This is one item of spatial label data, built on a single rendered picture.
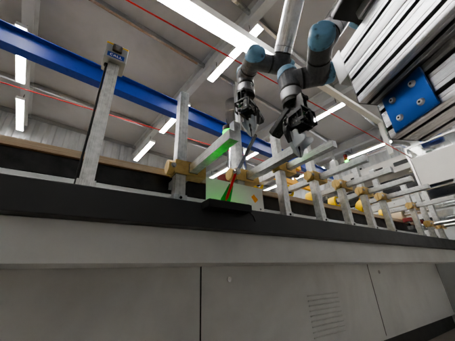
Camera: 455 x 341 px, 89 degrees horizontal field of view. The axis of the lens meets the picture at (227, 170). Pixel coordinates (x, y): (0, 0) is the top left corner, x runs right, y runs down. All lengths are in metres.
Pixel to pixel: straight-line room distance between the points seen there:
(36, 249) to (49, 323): 0.27
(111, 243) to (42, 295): 0.26
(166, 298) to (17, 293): 0.41
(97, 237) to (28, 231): 0.14
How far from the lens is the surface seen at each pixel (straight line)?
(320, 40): 0.81
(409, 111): 0.56
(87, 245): 0.68
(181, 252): 0.74
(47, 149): 0.96
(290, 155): 0.78
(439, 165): 3.23
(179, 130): 0.86
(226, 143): 0.62
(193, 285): 0.98
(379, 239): 1.60
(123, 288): 0.90
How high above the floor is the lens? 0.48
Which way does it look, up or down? 25 degrees up
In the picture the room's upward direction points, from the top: 3 degrees counter-clockwise
